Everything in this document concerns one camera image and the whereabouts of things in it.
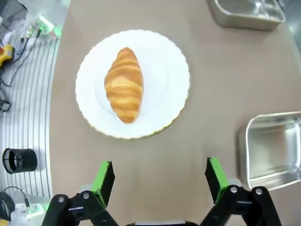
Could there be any golden brown croissant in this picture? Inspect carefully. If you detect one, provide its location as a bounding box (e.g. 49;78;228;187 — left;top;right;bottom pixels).
104;47;144;124

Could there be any white device with green light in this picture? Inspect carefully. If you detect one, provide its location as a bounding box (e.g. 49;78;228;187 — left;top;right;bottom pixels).
26;15;62;38

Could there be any white base with green light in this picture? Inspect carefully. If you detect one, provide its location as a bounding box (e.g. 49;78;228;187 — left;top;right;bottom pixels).
9;202;48;223

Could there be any coiled black cable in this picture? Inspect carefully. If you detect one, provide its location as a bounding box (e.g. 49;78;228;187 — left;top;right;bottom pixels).
0;186;31;221

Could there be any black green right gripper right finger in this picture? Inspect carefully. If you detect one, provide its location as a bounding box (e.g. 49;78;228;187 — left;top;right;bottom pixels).
199;156;282;226

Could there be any yellow emergency stop box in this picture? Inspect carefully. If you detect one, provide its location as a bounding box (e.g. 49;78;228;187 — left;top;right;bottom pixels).
0;44;16;68

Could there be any white scalloped gold-rimmed plate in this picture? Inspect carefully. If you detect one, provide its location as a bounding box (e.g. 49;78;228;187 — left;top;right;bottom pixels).
75;29;190;140

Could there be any rectangular steel container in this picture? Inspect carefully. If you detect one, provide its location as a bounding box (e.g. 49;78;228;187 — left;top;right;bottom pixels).
206;0;286;31
238;111;301;191

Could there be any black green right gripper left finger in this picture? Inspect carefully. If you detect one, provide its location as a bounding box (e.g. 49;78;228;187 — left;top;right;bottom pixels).
41;161;119;226

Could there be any small black adapter box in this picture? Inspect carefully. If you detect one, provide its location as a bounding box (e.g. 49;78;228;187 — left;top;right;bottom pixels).
0;99;11;113

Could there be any black mesh pen cup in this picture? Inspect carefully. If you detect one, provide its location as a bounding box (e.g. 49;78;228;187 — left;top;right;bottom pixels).
2;147;38;175

